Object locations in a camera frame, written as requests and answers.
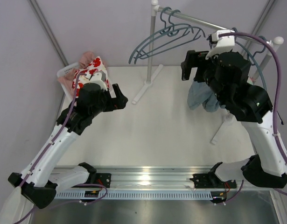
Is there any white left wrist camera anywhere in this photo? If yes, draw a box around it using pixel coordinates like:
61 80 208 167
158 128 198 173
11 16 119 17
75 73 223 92
85 71 110 91

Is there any pink cloth in basket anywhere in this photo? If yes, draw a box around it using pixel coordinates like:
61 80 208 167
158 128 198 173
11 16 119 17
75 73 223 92
57 51 95 92

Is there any pastel floral hanging cloth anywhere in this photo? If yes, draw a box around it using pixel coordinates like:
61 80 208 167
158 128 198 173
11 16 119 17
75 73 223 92
247 77 254 85

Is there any red poppy floral cloth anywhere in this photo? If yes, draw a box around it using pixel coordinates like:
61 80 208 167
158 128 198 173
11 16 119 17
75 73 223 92
72 56 108 98

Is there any teal hanger holding cloth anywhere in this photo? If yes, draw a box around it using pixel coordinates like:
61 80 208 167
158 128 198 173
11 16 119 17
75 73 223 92
252 35 267 58

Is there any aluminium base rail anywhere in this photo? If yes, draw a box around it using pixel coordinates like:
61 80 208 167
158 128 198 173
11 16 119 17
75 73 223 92
26 166 281 192

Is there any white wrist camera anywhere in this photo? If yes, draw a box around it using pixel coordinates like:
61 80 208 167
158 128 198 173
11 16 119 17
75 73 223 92
85 71 110 91
206 29 235 60

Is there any white metal clothes rack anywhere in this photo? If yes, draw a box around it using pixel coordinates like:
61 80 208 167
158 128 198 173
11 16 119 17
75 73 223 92
128 0 284 145

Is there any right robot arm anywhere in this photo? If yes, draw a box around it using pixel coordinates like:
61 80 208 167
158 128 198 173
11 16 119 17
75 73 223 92
181 50 287 189

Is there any white slotted cable duct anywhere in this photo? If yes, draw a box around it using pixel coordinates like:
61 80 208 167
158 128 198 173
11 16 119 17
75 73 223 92
55 190 213 200

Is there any light blue denim skirt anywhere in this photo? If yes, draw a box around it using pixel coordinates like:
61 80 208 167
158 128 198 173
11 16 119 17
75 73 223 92
187 81 220 112

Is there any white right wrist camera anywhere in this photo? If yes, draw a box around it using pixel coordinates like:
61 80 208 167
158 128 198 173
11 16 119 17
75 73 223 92
206 29 235 60

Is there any white plastic laundry basket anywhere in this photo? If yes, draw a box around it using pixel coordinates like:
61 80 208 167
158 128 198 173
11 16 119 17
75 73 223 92
56 62 80 101

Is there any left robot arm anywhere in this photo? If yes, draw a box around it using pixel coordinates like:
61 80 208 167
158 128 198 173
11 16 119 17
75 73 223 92
8 83 128 209

